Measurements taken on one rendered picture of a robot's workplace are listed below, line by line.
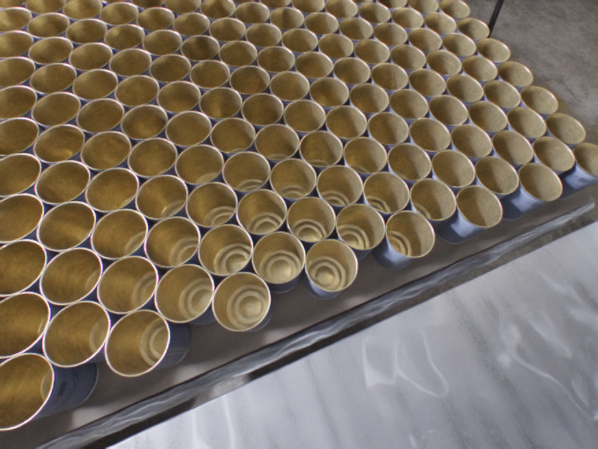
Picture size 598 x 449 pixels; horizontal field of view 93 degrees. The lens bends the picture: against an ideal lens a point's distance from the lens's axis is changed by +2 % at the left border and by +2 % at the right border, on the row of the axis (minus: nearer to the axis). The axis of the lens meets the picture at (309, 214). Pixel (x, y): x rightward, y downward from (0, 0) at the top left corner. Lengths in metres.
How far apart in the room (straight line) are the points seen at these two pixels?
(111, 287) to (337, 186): 0.35
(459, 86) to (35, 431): 0.83
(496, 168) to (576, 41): 3.36
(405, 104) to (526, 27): 3.20
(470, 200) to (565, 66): 3.01
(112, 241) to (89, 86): 0.29
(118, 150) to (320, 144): 0.33
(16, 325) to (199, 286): 0.21
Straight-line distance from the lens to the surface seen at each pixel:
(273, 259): 0.45
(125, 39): 0.73
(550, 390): 0.58
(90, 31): 0.76
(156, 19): 0.75
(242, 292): 0.44
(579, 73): 3.52
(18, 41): 0.80
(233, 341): 0.44
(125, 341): 0.44
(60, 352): 0.46
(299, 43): 0.67
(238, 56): 0.64
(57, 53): 0.76
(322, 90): 0.57
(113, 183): 0.52
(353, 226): 0.48
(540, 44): 3.62
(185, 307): 0.46
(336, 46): 0.66
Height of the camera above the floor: 1.53
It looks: 64 degrees down
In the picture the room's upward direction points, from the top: 7 degrees clockwise
